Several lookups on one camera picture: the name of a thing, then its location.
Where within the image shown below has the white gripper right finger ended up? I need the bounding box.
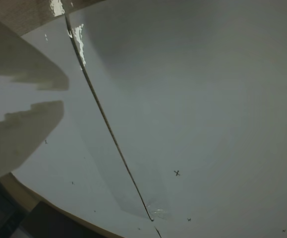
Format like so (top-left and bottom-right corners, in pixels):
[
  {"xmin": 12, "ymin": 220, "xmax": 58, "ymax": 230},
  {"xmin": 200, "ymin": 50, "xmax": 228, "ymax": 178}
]
[{"xmin": 0, "ymin": 100, "xmax": 65, "ymax": 184}]

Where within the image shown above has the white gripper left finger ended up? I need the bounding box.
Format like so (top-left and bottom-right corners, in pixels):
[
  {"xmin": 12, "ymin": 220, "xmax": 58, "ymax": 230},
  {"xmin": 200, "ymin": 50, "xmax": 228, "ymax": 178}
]
[{"xmin": 0, "ymin": 9, "xmax": 70, "ymax": 91}]

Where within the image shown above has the white paper sheet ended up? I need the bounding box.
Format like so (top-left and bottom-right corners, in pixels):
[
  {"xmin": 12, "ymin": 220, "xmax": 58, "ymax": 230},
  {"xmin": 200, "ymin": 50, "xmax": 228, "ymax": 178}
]
[
  {"xmin": 64, "ymin": 0, "xmax": 287, "ymax": 238},
  {"xmin": 0, "ymin": 12, "xmax": 162, "ymax": 238}
]

